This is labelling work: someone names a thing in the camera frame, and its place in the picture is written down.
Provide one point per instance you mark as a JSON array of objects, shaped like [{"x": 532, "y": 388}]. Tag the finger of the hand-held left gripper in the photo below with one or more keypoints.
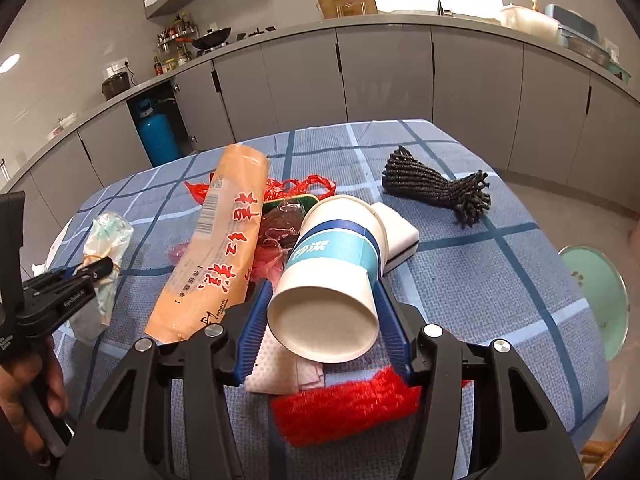
[
  {"x": 50, "y": 280},
  {"x": 97, "y": 266}
]

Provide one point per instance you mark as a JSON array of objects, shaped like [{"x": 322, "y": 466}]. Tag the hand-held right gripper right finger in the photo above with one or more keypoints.
[{"x": 394, "y": 332}]

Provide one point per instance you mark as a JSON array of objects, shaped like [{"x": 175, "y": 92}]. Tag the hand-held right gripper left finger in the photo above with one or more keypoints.
[{"x": 254, "y": 332}]

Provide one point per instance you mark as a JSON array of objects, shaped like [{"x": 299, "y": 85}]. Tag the white green plastic bag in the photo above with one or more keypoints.
[{"x": 107, "y": 240}]

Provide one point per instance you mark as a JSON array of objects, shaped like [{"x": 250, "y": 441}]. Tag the white and blue paper cup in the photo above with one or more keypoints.
[{"x": 325, "y": 260}]

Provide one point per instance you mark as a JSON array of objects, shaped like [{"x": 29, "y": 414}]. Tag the green scouring sponge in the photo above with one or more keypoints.
[{"x": 300, "y": 200}]

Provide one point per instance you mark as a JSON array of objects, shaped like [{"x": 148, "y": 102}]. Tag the person's left hand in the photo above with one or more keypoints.
[{"x": 52, "y": 380}]

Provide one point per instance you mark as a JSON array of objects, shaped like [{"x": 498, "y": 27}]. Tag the red mesh scrubber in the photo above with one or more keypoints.
[{"x": 340, "y": 405}]

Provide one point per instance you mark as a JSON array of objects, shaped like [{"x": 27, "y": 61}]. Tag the white foam sponge block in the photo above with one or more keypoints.
[{"x": 400, "y": 232}]

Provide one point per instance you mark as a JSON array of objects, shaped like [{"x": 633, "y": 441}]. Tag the orange noodle packet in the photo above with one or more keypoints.
[{"x": 220, "y": 230}]

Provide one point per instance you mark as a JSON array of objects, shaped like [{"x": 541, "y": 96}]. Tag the clear plastic wrapper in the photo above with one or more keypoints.
[{"x": 277, "y": 225}]

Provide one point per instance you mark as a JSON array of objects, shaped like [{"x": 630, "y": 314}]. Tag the blue checked tablecloth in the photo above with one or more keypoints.
[{"x": 500, "y": 285}]

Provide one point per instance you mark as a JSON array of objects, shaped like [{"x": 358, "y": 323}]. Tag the blue gas cylinder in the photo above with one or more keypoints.
[{"x": 157, "y": 140}]

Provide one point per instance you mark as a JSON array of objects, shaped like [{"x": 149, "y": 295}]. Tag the black slatted tray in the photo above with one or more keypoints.
[{"x": 425, "y": 180}]

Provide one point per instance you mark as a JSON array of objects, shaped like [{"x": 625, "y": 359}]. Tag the red plastic bag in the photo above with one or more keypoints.
[{"x": 320, "y": 185}]

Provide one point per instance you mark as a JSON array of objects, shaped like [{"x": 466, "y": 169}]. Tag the green plastic stool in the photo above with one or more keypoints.
[{"x": 600, "y": 300}]

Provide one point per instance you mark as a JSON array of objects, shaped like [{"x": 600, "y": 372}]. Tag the spice bottle rack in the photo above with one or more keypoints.
[{"x": 172, "y": 45}]

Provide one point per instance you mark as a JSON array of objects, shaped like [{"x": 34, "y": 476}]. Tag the black wok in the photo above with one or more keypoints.
[{"x": 212, "y": 39}]

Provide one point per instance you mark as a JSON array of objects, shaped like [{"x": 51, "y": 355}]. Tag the grey kitchen cabinets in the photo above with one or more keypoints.
[{"x": 385, "y": 75}]

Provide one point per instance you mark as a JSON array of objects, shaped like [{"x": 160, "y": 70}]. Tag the black gas stove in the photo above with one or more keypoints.
[{"x": 255, "y": 32}]

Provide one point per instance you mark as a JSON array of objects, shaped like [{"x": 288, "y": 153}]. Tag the cardboard box on counter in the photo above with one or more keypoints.
[{"x": 345, "y": 2}]

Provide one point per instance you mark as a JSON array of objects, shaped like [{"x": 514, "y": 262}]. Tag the white lidded container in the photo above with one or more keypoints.
[{"x": 527, "y": 22}]

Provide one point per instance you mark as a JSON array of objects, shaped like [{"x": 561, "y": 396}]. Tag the metal tray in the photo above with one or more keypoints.
[{"x": 590, "y": 50}]

